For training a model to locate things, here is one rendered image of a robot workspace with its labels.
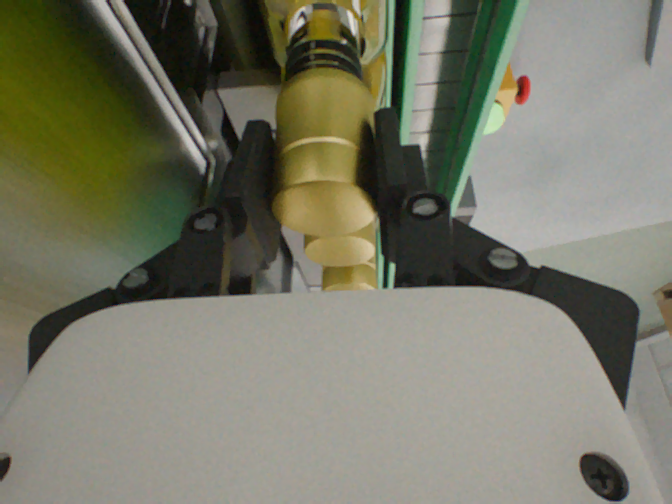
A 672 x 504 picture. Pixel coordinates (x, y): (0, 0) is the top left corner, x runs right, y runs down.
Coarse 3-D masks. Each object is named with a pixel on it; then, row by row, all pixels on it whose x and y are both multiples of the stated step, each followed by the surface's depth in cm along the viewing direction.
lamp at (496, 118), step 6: (498, 102) 52; (492, 108) 51; (498, 108) 51; (492, 114) 51; (498, 114) 51; (492, 120) 52; (498, 120) 52; (486, 126) 52; (492, 126) 52; (498, 126) 53; (486, 132) 54
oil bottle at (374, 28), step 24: (264, 0) 15; (288, 0) 14; (312, 0) 14; (336, 0) 14; (360, 0) 14; (384, 0) 15; (264, 24) 16; (288, 24) 15; (360, 24) 15; (384, 24) 16; (360, 48) 16; (384, 48) 17
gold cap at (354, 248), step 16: (368, 224) 17; (304, 240) 17; (320, 240) 17; (336, 240) 16; (352, 240) 17; (368, 240) 17; (320, 256) 18; (336, 256) 18; (352, 256) 18; (368, 256) 18
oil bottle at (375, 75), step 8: (384, 56) 20; (376, 64) 19; (384, 64) 19; (368, 72) 19; (376, 72) 19; (384, 72) 19; (368, 80) 19; (376, 80) 19; (384, 80) 19; (368, 88) 19; (376, 88) 19; (384, 88) 20; (376, 96) 19; (384, 96) 20; (376, 104) 19; (384, 104) 20
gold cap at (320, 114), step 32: (288, 96) 12; (320, 96) 12; (352, 96) 12; (288, 128) 12; (320, 128) 11; (352, 128) 11; (288, 160) 11; (320, 160) 11; (352, 160) 11; (288, 192) 11; (320, 192) 11; (352, 192) 11; (288, 224) 12; (320, 224) 13; (352, 224) 13
